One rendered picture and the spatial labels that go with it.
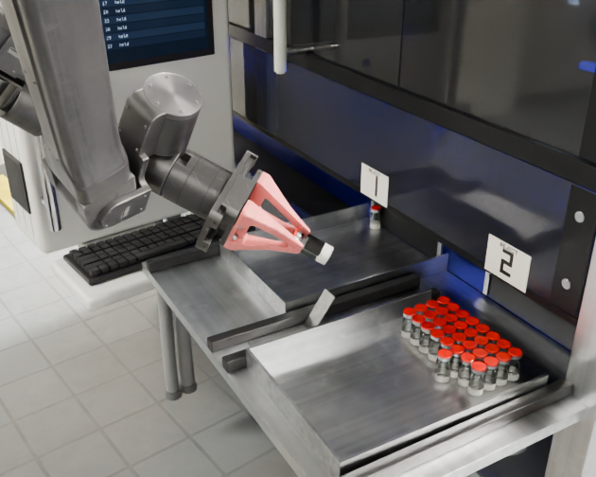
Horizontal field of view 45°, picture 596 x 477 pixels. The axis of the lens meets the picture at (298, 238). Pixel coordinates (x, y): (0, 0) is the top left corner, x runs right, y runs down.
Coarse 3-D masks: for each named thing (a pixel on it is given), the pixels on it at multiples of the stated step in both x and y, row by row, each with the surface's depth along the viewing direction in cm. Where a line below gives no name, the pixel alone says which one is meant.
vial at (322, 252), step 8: (304, 240) 75; (312, 240) 75; (320, 240) 75; (304, 248) 75; (312, 248) 75; (320, 248) 75; (328, 248) 75; (312, 256) 75; (320, 256) 75; (328, 256) 75
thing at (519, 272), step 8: (488, 240) 108; (496, 240) 107; (488, 248) 108; (496, 248) 107; (504, 248) 105; (512, 248) 104; (488, 256) 109; (496, 256) 107; (504, 256) 106; (520, 256) 103; (528, 256) 101; (488, 264) 109; (496, 264) 108; (504, 264) 106; (512, 264) 105; (520, 264) 103; (528, 264) 102; (496, 272) 108; (512, 272) 105; (520, 272) 103; (528, 272) 102; (504, 280) 107; (512, 280) 105; (520, 280) 104; (520, 288) 104
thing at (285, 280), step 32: (320, 224) 146; (352, 224) 148; (224, 256) 135; (256, 256) 136; (288, 256) 136; (352, 256) 136; (384, 256) 136; (416, 256) 136; (256, 288) 125; (288, 288) 126; (320, 288) 126; (352, 288) 121
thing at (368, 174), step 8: (368, 168) 132; (368, 176) 133; (384, 176) 128; (360, 184) 136; (368, 184) 133; (384, 184) 129; (368, 192) 134; (384, 192) 129; (376, 200) 132; (384, 200) 130
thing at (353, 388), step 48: (288, 336) 107; (336, 336) 112; (384, 336) 113; (288, 384) 102; (336, 384) 102; (384, 384) 102; (432, 384) 102; (528, 384) 97; (336, 432) 94; (384, 432) 94; (432, 432) 91
